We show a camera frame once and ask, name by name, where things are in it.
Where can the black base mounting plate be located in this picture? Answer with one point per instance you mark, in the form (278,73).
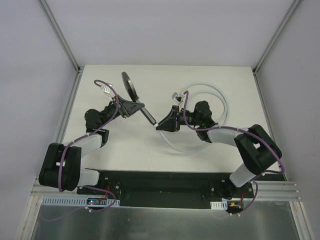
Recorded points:
(180,190)

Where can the left aluminium frame post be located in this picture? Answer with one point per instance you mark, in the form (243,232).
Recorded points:
(59,34)

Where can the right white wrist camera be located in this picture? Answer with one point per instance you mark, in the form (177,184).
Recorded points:
(178,97)

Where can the right aluminium frame post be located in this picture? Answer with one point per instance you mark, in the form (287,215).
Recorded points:
(289,14)

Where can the white cable duct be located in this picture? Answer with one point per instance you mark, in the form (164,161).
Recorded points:
(79,202)
(219,205)

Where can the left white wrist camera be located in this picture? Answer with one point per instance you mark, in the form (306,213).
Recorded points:
(106,90)

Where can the aluminium frame post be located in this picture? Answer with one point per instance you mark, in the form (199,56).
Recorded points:
(289,14)
(59,34)

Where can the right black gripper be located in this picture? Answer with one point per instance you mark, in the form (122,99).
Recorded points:
(176,119)

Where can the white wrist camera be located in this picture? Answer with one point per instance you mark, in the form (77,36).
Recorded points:
(178,97)
(106,90)

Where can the grey shower head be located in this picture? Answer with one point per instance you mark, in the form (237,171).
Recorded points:
(134,97)

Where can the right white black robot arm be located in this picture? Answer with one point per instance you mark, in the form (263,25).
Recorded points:
(256,148)

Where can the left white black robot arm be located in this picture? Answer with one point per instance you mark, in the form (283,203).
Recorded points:
(61,167)

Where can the left white cable duct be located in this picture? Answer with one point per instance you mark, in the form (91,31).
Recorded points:
(79,202)

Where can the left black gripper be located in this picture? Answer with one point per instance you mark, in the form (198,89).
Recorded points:
(122,107)

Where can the right white cable duct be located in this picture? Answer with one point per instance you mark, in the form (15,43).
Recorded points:
(219,205)

